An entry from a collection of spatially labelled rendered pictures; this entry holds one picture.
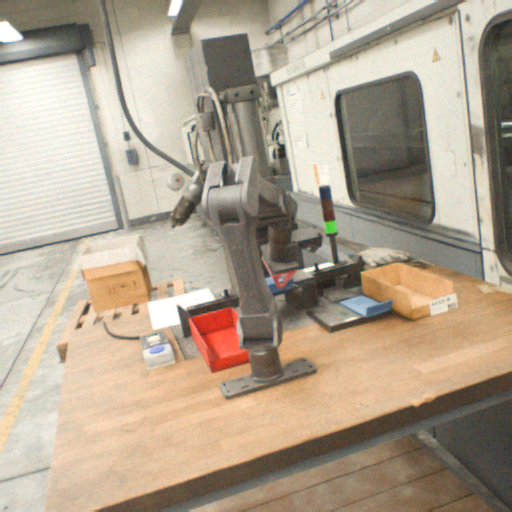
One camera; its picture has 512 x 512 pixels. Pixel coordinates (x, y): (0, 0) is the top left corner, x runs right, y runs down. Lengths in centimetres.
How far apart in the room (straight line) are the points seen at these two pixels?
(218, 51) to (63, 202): 928
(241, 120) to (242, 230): 47
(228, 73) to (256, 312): 70
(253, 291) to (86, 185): 962
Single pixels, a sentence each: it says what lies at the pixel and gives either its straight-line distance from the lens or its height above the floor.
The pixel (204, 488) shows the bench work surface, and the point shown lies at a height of 87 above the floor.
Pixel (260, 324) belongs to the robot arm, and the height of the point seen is 103.
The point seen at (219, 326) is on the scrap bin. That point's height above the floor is 92.
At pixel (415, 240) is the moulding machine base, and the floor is 91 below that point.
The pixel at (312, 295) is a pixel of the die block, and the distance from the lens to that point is 155.
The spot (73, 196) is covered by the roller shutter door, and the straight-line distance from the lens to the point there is 1068.
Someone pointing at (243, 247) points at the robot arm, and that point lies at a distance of 106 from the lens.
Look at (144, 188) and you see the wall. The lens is 1068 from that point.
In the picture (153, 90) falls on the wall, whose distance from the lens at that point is 1071.
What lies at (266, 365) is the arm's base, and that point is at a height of 95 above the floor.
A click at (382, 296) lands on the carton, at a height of 93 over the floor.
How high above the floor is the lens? 141
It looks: 14 degrees down
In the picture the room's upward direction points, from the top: 11 degrees counter-clockwise
